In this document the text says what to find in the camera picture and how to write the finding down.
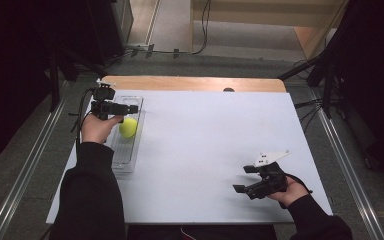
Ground hand-held gripper black cable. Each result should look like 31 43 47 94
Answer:
284 173 314 195
70 87 96 148

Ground right hand-held gripper black cable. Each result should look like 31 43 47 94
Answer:
284 173 314 195

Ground white table board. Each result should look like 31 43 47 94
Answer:
45 89 334 224

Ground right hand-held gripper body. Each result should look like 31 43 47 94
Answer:
245 150 292 200

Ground black cabinet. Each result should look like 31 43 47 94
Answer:
86 0 134 66

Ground light wooden bench frame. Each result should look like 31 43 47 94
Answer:
189 0 349 61

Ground black curtain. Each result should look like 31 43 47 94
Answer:
326 0 384 179
0 0 91 169

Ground person's right hand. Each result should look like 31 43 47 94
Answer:
267 176 311 208

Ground aluminium floor rail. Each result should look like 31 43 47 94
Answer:
0 79 70 240
308 89 384 240

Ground person's dark lap clothing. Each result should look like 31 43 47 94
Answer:
125 224 278 240

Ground left hand-held gripper black cable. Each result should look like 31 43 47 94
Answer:
70 87 96 148

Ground black hanging cables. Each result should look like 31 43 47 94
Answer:
166 0 213 56

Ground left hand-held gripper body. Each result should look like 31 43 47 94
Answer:
90 78 118 121

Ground clear plastic container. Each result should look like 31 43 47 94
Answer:
105 95 146 174

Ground black floor cable bundle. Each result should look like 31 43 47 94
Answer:
294 98 325 132

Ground black metal stand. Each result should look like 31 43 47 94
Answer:
277 54 339 119
47 49 81 113

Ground yellow tennis ball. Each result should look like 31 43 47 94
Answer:
118 117 139 139

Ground person's left hand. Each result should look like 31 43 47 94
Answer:
81 114 125 145

